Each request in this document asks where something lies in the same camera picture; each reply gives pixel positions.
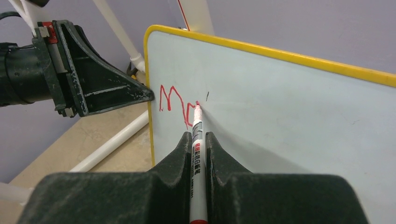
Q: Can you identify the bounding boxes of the white PVC pipe frame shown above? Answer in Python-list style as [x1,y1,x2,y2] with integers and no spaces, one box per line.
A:
[0,0,216,206]

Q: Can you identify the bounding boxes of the red whiteboard marker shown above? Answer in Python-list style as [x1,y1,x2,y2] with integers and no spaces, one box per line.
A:
[189,101,208,224]

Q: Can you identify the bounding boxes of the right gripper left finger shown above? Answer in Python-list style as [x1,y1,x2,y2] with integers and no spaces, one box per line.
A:
[18,132,192,224]

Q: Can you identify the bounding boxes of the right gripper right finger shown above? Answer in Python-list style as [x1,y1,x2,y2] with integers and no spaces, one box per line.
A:
[205,132,368,224]

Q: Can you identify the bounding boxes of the yellow handled pliers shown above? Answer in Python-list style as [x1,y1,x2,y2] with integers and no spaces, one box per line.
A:
[126,62,139,80]

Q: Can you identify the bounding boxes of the yellow framed whiteboard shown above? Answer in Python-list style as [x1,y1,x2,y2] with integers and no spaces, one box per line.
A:
[144,25,396,224]

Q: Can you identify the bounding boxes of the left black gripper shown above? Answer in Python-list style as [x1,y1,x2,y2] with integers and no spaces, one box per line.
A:
[32,20,155,118]

